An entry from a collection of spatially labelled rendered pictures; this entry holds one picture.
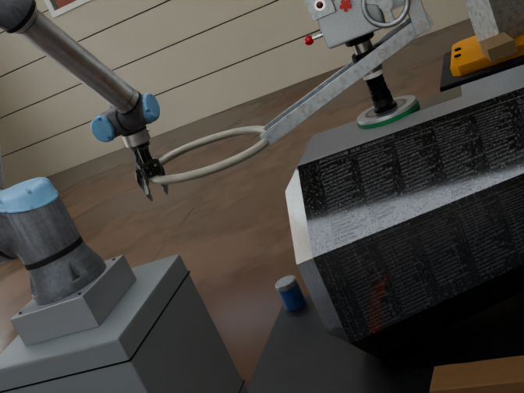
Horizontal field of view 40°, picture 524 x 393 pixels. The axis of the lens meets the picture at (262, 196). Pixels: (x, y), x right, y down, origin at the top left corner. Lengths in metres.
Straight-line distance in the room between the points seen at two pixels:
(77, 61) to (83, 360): 0.88
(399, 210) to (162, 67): 7.27
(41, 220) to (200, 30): 7.37
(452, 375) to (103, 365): 1.09
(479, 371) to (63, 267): 1.23
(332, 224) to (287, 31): 6.57
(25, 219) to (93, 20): 7.86
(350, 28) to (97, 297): 1.19
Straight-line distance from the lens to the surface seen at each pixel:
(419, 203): 2.19
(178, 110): 9.34
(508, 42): 2.82
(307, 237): 2.27
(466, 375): 2.25
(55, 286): 1.75
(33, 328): 1.81
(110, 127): 2.34
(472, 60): 2.97
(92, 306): 1.71
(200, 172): 2.39
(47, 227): 1.74
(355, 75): 2.43
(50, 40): 2.09
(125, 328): 1.63
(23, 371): 1.78
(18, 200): 1.73
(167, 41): 9.16
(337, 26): 2.35
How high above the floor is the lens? 1.43
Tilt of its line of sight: 16 degrees down
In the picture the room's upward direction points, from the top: 24 degrees counter-clockwise
